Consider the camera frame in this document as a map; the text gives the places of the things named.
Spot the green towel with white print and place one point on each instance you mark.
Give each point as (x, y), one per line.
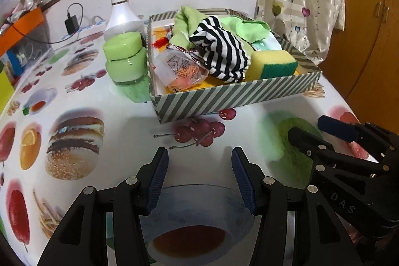
(187, 26)

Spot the clear plastic container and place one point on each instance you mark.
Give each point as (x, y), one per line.
(34, 48)

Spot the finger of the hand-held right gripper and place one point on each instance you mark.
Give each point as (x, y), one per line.
(338, 128)
(308, 144)

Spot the white vase-shaped device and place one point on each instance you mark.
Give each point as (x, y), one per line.
(120, 13)

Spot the light green cloth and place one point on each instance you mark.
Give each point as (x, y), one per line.
(246, 26)

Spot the clear plastic packet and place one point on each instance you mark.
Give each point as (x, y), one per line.
(177, 66)

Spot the wooden cabinet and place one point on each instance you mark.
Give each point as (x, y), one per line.
(367, 51)

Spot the orange box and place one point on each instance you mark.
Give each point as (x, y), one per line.
(21, 27)

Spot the black white striped cloth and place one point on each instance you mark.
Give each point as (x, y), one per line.
(224, 51)

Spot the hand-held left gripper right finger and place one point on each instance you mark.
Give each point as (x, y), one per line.
(243, 182)

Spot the yellow green sponge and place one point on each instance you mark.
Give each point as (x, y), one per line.
(265, 62)

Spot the white power strip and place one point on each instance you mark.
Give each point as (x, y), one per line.
(93, 25)

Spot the blue box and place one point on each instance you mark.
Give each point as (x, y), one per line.
(14, 62)

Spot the green jar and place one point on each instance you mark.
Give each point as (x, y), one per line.
(124, 63)

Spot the lime green box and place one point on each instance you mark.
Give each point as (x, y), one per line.
(3, 88)

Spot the red tassel ornament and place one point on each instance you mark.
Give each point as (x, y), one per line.
(160, 42)

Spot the crinkled plastic bags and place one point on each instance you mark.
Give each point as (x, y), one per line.
(21, 4)

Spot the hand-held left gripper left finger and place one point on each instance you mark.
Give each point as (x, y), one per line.
(157, 182)

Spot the striped cardboard box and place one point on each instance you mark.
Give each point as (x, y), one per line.
(218, 100)

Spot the black charger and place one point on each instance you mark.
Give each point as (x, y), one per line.
(71, 24)

